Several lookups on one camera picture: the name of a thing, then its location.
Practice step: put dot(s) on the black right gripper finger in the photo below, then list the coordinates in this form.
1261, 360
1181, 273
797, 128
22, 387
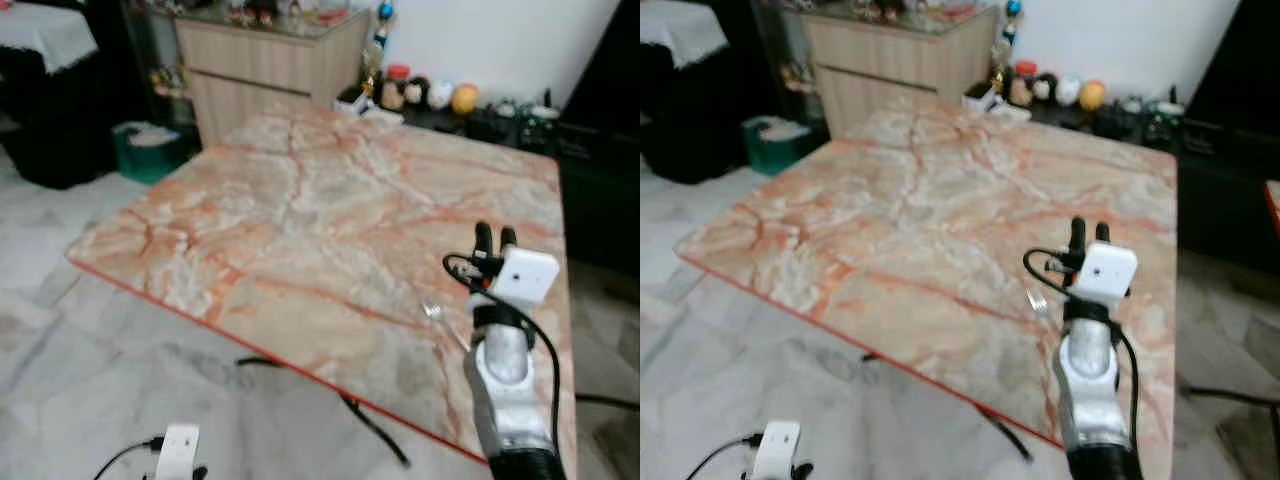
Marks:
1102, 233
485, 240
508, 238
1078, 235

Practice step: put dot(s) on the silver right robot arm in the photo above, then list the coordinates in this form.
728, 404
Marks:
505, 362
1090, 362

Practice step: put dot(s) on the orange round toy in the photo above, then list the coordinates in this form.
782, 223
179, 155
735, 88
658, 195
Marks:
1092, 95
465, 99

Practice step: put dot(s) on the white round toy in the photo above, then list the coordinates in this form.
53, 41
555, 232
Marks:
1069, 91
440, 95

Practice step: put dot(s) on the dark brown plush toy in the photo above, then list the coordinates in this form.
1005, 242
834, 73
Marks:
1046, 89
418, 93

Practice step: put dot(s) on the white paper box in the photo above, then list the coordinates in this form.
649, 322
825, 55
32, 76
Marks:
995, 102
372, 110

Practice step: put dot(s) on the red-lidded jar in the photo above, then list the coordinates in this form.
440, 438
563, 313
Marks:
1023, 82
397, 85

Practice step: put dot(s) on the red-edged board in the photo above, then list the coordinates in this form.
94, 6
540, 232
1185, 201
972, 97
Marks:
1273, 205

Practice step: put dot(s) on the black table leg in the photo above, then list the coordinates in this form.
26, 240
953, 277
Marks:
1001, 426
366, 421

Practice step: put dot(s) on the dark television screen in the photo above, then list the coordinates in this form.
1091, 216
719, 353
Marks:
605, 70
1240, 60

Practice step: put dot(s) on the trophy with blue ball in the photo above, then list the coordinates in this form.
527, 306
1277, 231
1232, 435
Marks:
382, 40
1010, 38

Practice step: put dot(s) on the black cloth-covered furniture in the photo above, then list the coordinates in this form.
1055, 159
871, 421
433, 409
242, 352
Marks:
690, 130
50, 130

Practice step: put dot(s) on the light wooden cabinet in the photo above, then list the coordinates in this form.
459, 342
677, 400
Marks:
260, 62
880, 60

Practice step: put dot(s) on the white lace cloth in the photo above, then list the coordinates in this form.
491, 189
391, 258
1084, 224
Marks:
680, 25
40, 30

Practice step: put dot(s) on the green plastic bin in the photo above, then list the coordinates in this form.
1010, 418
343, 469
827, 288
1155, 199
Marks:
775, 156
150, 162

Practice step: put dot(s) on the dark glass display shelf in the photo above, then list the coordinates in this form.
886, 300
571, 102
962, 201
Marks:
778, 55
152, 60

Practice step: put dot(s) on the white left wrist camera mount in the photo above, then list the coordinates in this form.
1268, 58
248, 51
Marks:
178, 450
777, 450

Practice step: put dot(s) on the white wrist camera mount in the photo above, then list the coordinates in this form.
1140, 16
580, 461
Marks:
777, 450
1106, 272
178, 450
526, 275

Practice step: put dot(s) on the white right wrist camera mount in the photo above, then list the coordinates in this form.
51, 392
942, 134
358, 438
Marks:
1106, 272
526, 275

